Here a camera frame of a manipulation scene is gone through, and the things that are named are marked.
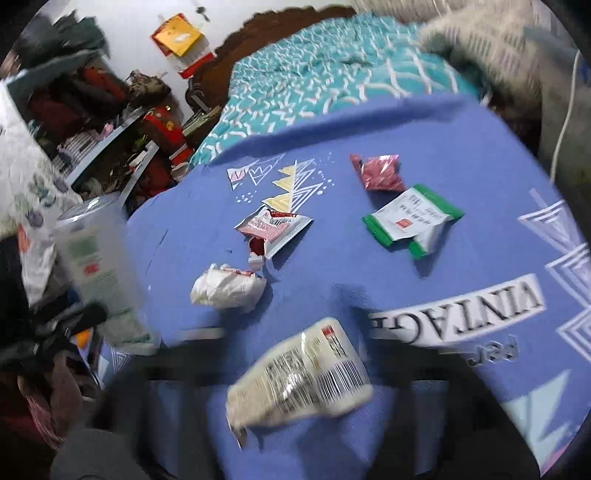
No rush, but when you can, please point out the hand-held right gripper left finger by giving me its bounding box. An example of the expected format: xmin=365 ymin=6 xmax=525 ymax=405
xmin=95 ymin=351 xmax=241 ymax=480

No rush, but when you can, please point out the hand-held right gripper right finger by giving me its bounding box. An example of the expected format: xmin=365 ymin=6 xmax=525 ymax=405
xmin=362 ymin=318 xmax=542 ymax=480

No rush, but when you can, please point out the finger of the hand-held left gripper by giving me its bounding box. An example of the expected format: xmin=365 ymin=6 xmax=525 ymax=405
xmin=28 ymin=301 xmax=110 ymax=344

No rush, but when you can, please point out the clear plastic bottle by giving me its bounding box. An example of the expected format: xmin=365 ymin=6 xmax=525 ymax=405
xmin=54 ymin=193 xmax=161 ymax=354

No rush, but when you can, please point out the white barcode snack packet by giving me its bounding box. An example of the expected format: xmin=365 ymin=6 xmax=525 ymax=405
xmin=225 ymin=318 xmax=375 ymax=449

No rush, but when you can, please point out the green white snack packet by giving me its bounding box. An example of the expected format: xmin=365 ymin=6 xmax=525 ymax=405
xmin=361 ymin=183 xmax=465 ymax=260

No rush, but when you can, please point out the torn red white wrapper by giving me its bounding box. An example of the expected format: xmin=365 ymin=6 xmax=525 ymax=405
xmin=234 ymin=205 xmax=315 ymax=274

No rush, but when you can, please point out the white floral cloth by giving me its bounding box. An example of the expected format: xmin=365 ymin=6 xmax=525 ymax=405
xmin=0 ymin=78 xmax=86 ymax=303

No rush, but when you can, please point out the blue printed tablecloth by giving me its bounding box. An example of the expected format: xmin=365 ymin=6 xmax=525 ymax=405
xmin=92 ymin=93 xmax=591 ymax=480

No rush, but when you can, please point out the cluttered grey shelf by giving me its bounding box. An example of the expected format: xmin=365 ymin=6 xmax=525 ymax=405
xmin=4 ymin=46 xmax=160 ymax=201

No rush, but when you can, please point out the red patterned box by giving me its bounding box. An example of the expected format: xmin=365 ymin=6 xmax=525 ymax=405
xmin=141 ymin=105 xmax=186 ymax=151

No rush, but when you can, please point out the dark patterned handbag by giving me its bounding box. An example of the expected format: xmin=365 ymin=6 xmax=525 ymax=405
xmin=126 ymin=70 xmax=172 ymax=106

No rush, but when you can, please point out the teal patterned bedsheet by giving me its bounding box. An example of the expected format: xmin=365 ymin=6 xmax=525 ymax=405
xmin=188 ymin=11 xmax=482 ymax=171

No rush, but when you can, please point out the grey patterned quilt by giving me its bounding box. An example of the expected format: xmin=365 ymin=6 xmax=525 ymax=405
xmin=417 ymin=9 xmax=548 ymax=95

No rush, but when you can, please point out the carved wooden headboard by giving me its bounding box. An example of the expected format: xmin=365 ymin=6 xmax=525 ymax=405
xmin=184 ymin=4 xmax=357 ymax=115

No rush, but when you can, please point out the orange red wall calendar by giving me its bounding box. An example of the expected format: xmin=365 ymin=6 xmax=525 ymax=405
xmin=151 ymin=13 xmax=216 ymax=80

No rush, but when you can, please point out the white cable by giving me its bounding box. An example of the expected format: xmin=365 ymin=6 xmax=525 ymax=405
xmin=550 ymin=48 xmax=583 ymax=182

